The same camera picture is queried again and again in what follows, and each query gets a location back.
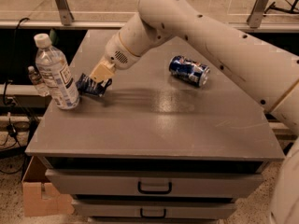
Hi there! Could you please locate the dark blue rxbar wrapper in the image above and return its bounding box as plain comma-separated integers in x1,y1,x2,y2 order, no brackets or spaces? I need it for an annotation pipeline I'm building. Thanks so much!
76,74,112,97

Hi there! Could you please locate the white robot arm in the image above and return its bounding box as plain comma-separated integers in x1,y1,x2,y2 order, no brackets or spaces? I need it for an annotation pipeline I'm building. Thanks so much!
90,0,299,136

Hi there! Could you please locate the clear plastic water bottle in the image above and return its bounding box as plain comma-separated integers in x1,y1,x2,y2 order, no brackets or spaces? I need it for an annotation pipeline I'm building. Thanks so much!
34,34,79,110

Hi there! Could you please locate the small plastic bottle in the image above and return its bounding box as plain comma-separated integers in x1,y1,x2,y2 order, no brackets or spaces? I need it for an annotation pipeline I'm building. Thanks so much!
27,66,50,97

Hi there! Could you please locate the blue soda can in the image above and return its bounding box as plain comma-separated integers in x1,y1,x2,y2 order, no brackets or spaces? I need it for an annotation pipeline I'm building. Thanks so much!
169,55,210,88

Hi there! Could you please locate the grey drawer cabinet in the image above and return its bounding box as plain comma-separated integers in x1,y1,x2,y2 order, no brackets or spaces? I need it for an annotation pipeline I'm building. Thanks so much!
27,39,283,224

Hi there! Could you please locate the upper grey drawer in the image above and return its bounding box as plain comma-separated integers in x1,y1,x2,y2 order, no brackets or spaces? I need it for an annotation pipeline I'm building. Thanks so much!
46,169,263,199

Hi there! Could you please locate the grey drawer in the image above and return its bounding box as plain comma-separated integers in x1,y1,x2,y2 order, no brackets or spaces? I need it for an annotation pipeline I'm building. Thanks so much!
46,169,263,199
72,200,236,219

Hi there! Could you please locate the lower grey drawer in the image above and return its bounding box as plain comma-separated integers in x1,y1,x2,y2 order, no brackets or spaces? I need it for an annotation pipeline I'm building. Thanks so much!
72,200,236,219

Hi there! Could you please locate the cardboard box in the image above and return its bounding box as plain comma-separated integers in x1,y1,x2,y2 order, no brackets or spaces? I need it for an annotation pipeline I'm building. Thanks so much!
21,157,74,217

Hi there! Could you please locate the left metal bracket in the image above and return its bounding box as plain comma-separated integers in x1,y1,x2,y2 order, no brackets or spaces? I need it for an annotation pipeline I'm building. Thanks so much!
55,0,74,26

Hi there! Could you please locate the metal bracket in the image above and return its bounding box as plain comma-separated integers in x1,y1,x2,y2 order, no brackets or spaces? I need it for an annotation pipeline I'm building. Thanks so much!
247,0,269,28
55,0,74,26

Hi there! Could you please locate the black cable left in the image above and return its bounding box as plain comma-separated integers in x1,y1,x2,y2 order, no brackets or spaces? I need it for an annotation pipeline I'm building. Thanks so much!
0,17,40,175

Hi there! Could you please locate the right metal bracket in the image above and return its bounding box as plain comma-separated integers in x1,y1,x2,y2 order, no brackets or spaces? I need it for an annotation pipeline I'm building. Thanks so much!
247,0,269,28

